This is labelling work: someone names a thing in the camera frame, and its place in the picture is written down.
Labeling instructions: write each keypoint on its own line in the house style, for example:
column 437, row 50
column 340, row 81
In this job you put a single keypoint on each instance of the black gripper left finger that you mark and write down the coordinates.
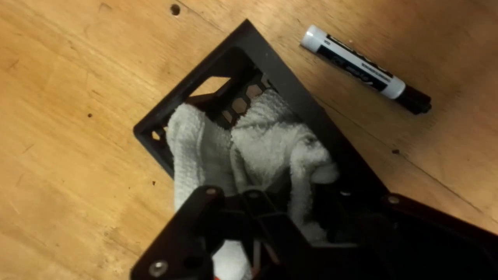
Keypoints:
column 188, row 234

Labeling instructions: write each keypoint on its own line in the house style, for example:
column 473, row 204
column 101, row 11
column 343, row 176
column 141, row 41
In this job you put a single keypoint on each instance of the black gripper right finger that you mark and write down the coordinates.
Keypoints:
column 415, row 243

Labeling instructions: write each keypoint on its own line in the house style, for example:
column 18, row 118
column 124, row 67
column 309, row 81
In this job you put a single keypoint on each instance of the white terry towel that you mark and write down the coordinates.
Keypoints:
column 266, row 145

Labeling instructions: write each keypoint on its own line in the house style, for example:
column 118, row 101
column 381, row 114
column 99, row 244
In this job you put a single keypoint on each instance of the black perforated box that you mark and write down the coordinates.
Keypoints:
column 290, row 87

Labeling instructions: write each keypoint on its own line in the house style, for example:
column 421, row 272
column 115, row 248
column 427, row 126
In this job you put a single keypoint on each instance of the black and white marker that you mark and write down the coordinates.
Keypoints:
column 359, row 67

